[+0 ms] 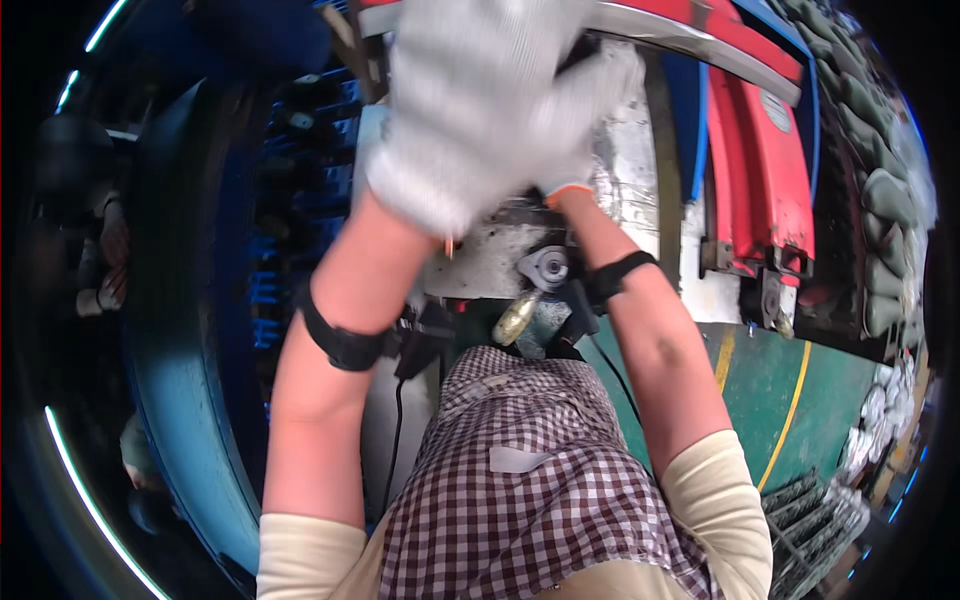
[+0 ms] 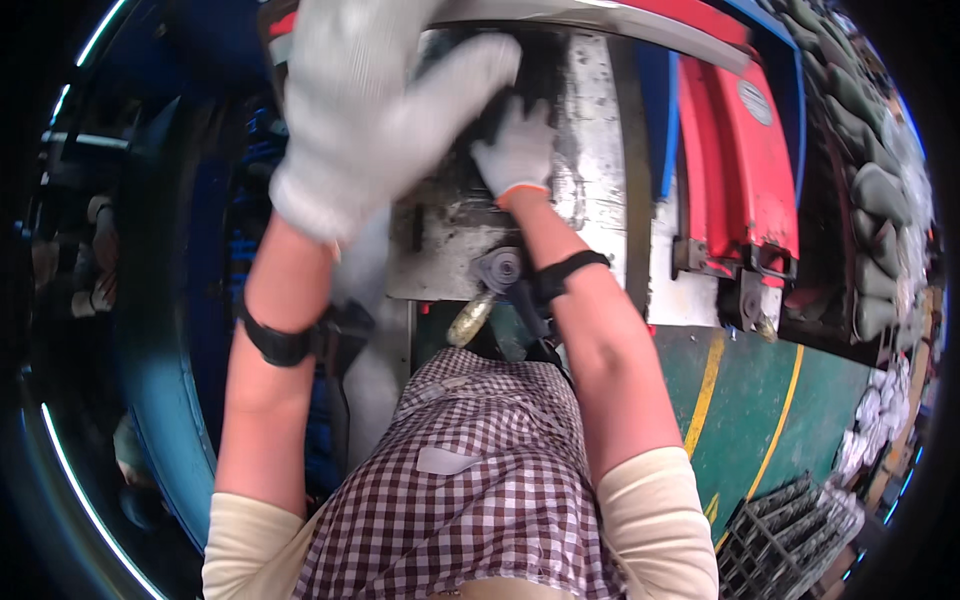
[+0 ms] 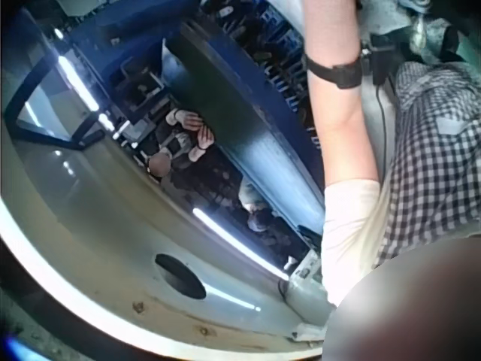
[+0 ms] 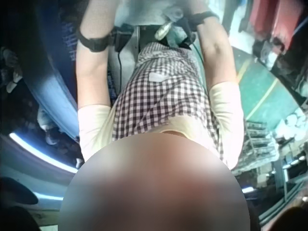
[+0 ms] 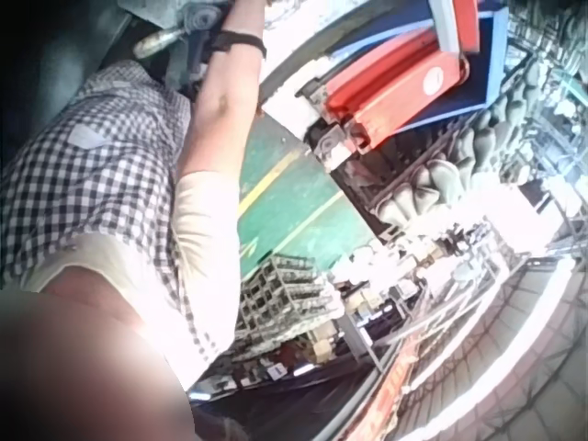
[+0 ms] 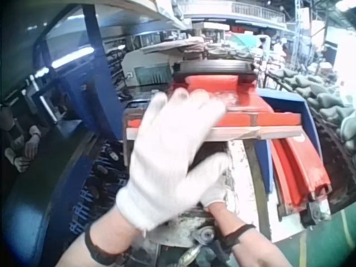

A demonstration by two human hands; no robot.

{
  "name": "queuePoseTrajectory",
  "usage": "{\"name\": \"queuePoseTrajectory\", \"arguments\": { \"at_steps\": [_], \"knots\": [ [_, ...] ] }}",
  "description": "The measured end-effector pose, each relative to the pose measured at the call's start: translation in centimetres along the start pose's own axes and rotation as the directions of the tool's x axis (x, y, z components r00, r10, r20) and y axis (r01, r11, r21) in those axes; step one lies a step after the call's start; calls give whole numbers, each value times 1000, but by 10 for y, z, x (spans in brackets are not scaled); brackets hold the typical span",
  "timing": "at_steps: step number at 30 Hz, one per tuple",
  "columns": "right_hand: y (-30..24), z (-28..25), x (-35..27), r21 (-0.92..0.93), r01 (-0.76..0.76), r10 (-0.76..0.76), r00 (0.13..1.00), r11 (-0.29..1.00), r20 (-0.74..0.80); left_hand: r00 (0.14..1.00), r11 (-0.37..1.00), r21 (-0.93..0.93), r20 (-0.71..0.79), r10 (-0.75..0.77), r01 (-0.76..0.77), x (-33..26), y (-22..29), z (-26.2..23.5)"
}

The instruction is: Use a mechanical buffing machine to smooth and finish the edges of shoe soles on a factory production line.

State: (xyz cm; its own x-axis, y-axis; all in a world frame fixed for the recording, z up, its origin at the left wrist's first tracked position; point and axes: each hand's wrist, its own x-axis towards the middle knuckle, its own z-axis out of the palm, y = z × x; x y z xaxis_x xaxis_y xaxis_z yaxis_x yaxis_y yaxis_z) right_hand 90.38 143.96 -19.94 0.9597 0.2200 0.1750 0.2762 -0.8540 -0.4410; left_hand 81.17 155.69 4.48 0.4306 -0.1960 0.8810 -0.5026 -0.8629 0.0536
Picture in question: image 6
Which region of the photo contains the person's left hand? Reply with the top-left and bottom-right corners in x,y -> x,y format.
115,88 -> 231,232

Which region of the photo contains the person's right hand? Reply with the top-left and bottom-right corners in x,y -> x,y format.
199,168 -> 233,211

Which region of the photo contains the white stained metal plate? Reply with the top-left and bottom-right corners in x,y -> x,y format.
226,139 -> 305,243

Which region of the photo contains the round metal knob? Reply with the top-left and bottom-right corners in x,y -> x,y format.
193,225 -> 216,247

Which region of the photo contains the black wrist band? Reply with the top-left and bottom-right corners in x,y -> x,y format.
85,222 -> 134,266
221,224 -> 257,253

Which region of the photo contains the wooden board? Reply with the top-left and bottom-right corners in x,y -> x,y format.
125,125 -> 304,143

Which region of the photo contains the red press machine block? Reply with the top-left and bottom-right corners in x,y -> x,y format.
126,74 -> 303,131

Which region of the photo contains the beige machine with vent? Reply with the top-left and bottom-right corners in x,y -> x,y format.
121,50 -> 175,88

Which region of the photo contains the black bolt block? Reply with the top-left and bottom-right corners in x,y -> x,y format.
301,199 -> 332,226

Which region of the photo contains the black machine top bar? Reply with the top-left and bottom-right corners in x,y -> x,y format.
172,60 -> 258,83

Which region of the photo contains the blue machine guard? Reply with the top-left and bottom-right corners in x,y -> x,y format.
254,91 -> 325,195

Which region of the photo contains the blue machine cabinet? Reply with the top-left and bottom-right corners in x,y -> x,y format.
0,5 -> 127,267

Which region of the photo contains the red curved rail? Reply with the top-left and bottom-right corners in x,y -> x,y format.
268,135 -> 332,214

